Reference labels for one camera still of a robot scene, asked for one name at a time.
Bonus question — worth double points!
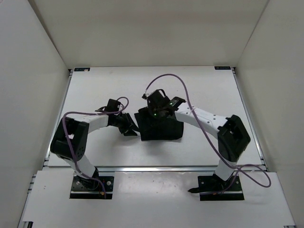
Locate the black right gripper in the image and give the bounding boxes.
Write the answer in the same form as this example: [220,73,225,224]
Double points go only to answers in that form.
[140,105,168,131]

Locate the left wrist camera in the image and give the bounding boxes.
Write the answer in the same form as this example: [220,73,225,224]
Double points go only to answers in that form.
[104,99,123,112]

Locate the corner label sticker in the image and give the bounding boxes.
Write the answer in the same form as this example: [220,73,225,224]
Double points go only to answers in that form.
[214,66,231,70]
[74,67,90,72]

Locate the left corner label sticker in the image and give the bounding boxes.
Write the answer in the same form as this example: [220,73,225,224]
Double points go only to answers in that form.
[74,67,90,72]

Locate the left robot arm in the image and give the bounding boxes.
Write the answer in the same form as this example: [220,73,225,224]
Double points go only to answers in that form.
[50,104,139,194]

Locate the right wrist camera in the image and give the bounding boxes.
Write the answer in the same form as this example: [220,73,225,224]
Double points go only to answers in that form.
[142,89,169,107]

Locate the right corner label sticker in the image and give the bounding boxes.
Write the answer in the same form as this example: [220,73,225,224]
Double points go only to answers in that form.
[214,66,231,70]

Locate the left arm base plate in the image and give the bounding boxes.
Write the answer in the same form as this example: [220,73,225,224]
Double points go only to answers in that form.
[69,174,114,200]

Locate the black skirt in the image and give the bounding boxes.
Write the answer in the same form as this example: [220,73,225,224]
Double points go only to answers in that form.
[134,107,184,141]

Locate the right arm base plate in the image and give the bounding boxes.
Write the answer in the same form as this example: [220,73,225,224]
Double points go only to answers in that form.
[198,175,245,201]

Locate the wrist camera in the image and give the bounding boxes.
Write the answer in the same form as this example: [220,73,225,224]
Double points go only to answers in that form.
[104,99,123,112]
[142,89,169,107]

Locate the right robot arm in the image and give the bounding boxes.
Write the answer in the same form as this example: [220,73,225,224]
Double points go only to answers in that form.
[144,95,251,195]

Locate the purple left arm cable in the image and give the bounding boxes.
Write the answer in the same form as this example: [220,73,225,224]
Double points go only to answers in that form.
[62,96,130,198]

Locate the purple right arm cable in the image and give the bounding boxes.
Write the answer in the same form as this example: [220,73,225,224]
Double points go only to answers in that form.
[143,74,272,190]

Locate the aluminium table edge rail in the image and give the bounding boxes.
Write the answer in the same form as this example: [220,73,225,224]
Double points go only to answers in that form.
[42,165,261,172]

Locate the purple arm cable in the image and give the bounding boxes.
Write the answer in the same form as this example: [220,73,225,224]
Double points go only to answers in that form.
[143,74,272,190]
[62,96,130,198]

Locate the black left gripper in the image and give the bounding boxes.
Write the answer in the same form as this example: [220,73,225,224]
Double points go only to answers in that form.
[111,112,141,136]

